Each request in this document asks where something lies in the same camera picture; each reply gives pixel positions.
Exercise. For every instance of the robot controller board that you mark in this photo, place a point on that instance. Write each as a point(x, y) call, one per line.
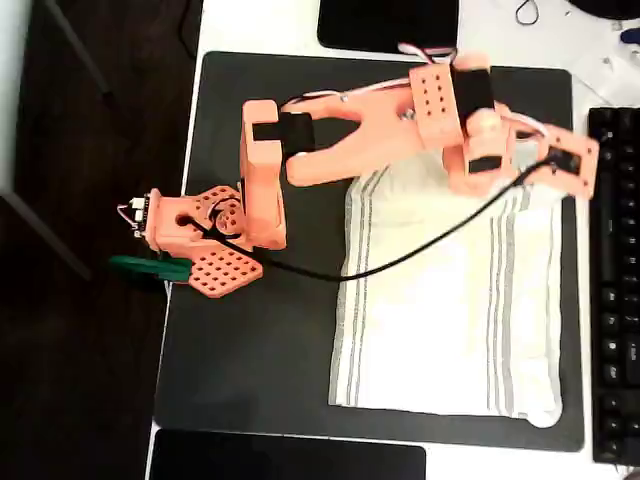
point(140, 215)

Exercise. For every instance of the white cabinet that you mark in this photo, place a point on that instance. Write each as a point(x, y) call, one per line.
point(10, 100)

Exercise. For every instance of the black pad with square corners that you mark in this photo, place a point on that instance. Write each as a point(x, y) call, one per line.
point(285, 460)

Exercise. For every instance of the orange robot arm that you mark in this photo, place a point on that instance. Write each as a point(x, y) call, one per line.
point(380, 130)

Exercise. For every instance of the black keyboard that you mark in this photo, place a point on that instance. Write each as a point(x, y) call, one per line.
point(615, 250)

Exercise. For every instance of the small grey metal part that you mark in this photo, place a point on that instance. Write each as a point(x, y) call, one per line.
point(607, 61)

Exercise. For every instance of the black pad with rounded corners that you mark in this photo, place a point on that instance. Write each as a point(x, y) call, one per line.
point(390, 25)

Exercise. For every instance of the green table clamp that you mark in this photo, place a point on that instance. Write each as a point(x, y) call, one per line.
point(135, 265)

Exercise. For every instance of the white striped towel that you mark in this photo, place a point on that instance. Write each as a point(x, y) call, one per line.
point(425, 350)

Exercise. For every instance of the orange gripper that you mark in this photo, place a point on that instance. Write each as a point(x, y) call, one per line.
point(467, 181)

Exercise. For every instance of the black rounded object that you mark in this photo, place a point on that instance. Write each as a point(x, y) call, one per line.
point(605, 6)

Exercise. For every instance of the blue object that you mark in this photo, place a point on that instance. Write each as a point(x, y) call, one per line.
point(631, 36)

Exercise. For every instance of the grey metal furniture leg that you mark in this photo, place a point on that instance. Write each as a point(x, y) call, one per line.
point(75, 45)
point(45, 235)

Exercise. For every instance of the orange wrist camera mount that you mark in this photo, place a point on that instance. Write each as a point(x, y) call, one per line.
point(585, 175)

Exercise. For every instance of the large dark grey mat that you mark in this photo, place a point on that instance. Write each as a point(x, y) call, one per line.
point(250, 350)

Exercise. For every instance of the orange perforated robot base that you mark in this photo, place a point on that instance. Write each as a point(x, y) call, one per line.
point(225, 275)

